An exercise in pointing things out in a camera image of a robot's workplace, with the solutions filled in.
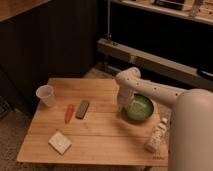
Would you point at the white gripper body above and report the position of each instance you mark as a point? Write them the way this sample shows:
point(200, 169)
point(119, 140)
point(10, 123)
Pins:
point(124, 96)

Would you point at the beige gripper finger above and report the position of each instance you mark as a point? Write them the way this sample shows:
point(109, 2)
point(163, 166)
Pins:
point(135, 107)
point(122, 110)

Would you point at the green ceramic bowl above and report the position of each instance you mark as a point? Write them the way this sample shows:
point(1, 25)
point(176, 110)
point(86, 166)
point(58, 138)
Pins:
point(146, 108)

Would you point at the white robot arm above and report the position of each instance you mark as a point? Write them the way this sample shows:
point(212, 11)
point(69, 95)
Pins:
point(191, 123)

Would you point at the white plastic bottle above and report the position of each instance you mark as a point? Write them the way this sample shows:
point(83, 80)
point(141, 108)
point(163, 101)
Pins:
point(157, 134)

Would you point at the wooden low table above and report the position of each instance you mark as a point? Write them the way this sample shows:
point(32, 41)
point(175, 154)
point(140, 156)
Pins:
point(102, 137)

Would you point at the orange carrot toy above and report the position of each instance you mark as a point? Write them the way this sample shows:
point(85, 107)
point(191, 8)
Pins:
point(69, 113)

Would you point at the vertical metal pole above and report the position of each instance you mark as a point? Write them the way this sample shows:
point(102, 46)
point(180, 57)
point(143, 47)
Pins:
point(108, 19)

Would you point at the white square sponge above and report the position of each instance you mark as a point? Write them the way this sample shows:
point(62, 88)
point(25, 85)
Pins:
point(59, 142)

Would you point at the clear plastic cup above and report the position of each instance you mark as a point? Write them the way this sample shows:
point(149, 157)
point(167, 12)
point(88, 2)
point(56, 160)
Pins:
point(46, 94)

